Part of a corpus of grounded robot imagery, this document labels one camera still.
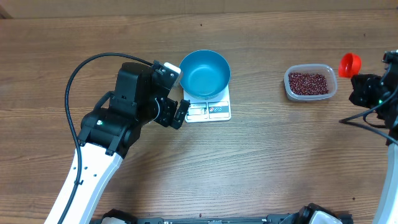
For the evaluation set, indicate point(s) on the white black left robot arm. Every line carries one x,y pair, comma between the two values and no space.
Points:
140,96

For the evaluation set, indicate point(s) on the red beans pile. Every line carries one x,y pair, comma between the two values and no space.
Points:
308,83

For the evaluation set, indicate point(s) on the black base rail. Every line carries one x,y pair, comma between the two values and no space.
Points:
312,213

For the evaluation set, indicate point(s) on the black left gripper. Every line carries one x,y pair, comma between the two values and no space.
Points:
167,120

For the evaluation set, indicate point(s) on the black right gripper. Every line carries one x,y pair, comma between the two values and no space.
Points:
360,90

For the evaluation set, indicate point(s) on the red scoop blue handle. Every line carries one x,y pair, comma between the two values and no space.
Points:
349,66

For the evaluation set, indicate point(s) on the blue bowl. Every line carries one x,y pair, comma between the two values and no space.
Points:
206,74

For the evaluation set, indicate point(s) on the clear plastic container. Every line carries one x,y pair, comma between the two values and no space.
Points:
312,68

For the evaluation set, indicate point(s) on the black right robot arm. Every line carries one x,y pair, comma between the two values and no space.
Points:
386,111

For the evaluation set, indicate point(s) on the white kitchen scale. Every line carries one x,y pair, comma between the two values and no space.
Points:
215,109

